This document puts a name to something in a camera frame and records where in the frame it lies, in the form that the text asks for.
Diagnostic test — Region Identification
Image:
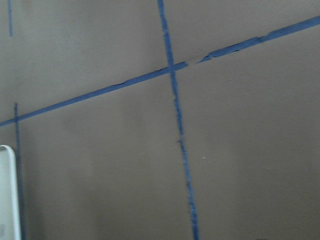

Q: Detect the white rectangular tray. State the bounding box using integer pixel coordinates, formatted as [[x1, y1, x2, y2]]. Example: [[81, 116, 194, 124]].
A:
[[0, 145, 22, 240]]

